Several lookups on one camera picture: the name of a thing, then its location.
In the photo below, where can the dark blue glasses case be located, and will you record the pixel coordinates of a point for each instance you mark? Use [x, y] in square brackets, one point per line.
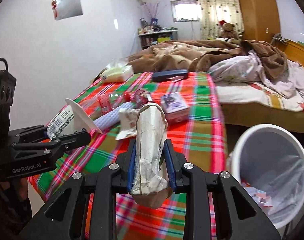
[169, 75]

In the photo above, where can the white foam fruit net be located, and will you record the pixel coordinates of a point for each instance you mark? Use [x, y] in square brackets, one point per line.
[111, 118]

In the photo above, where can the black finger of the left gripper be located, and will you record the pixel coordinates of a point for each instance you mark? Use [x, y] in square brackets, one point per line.
[49, 148]
[28, 134]

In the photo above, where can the green white tissue pack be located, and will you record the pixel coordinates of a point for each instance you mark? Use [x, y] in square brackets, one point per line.
[117, 71]

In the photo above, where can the white round trash bin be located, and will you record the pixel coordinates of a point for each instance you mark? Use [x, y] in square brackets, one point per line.
[271, 159]

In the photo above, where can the small bright window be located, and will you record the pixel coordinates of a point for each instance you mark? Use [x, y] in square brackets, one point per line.
[186, 11]

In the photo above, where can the brown fleece blanket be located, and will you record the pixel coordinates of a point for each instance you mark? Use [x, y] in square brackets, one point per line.
[199, 56]

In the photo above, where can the printed paper snack wrapper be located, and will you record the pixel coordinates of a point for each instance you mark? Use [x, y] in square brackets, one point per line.
[128, 118]

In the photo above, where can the purple white milk carton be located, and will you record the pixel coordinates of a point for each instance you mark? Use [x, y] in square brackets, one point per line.
[175, 108]

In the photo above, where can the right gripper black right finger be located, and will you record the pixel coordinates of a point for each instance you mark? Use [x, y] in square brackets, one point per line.
[217, 206]

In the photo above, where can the beige paper bag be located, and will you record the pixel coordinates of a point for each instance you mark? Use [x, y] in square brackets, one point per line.
[150, 186]

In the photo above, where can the wall mirror panel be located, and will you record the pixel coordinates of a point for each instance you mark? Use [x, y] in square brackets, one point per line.
[66, 9]

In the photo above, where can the wooden wardrobe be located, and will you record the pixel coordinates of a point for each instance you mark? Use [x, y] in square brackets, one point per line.
[260, 19]

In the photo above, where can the vase with dry branches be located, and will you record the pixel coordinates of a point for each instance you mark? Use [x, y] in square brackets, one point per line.
[152, 10]

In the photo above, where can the teddy bear santa hat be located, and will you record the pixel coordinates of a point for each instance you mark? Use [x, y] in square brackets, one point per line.
[227, 31]

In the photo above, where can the patterned window curtain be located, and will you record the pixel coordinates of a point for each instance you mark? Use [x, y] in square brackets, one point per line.
[215, 11]

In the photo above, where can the wooden headboard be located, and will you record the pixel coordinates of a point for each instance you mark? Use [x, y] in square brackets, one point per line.
[293, 50]

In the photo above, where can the clear plastic bottle red label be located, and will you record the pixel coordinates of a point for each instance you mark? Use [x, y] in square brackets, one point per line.
[105, 103]

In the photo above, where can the red metallic can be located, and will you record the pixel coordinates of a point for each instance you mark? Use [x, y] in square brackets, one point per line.
[140, 98]

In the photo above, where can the white yogurt cup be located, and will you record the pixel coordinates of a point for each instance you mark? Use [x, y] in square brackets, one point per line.
[72, 119]

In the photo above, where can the white shelf with items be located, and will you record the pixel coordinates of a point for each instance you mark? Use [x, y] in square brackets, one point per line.
[155, 37]

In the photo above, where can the mattress with floral sheet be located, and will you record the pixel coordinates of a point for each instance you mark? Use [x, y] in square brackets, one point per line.
[250, 104]

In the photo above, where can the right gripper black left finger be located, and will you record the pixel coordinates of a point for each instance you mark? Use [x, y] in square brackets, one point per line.
[84, 198]

